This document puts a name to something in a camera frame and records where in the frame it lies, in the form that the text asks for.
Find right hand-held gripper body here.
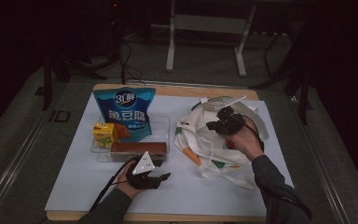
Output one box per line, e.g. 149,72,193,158
209,95,250,136

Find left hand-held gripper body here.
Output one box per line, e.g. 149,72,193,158
125,151,163,190

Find white canvas tote bag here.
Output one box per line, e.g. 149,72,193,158
173,95,270,191

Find brown box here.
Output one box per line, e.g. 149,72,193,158
110,141,169,163

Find clear plastic container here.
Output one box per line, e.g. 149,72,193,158
89,114,172,163

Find yellow snack packet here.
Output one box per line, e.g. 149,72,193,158
92,121,120,149

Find blue snack bag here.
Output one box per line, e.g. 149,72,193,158
92,87,157,143

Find person's left hand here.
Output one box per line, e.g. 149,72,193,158
115,169,147,201

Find person's right hand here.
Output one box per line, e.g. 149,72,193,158
224,116,266,161

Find white table mat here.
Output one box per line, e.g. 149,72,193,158
45,91,295,218

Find black metal stand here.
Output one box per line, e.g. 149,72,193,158
34,52,108,111
250,18,314,126

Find white metal stand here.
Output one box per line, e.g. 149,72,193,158
165,0,257,77

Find right hand-held gripper cable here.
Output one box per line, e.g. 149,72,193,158
241,114,266,151

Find hand-held gripper cable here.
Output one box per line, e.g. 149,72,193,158
88,156,139,213
241,114,266,151

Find left hand-held gripper cable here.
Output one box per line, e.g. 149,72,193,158
88,156,139,213

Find black floor cables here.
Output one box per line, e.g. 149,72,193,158
117,39,147,86

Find metal floor rail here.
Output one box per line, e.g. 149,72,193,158
0,102,59,222
301,124,352,224

